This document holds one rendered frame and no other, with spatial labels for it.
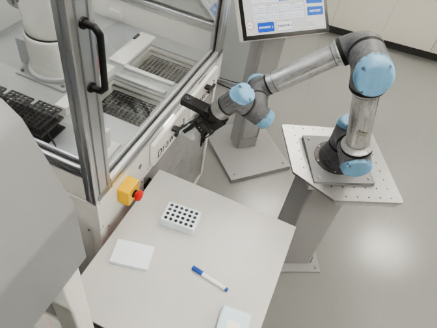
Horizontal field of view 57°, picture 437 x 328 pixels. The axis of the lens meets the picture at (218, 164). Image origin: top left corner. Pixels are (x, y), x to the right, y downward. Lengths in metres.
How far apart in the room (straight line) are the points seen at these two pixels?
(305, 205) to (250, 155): 0.96
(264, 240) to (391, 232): 1.42
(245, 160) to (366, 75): 1.58
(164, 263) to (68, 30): 0.81
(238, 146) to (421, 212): 1.29
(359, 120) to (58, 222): 1.08
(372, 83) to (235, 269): 0.73
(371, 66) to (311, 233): 1.08
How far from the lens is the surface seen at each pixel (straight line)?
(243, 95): 1.31
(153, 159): 1.53
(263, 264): 1.43
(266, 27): 2.13
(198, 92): 1.73
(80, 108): 1.01
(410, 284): 2.61
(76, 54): 0.93
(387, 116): 3.63
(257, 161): 2.73
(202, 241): 1.43
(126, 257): 1.38
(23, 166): 0.53
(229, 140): 2.82
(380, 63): 1.27
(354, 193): 1.75
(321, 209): 1.94
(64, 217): 0.59
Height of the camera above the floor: 1.98
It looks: 47 degrees down
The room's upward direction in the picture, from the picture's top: 11 degrees clockwise
